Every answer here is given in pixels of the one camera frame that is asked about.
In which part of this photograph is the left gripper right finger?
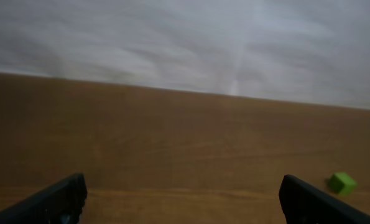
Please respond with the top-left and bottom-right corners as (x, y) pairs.
(278, 174), (370, 224)

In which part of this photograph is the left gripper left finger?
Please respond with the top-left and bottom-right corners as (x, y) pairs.
(0, 172), (88, 224)

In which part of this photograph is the green cube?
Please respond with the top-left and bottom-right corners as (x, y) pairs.
(326, 172), (358, 197)

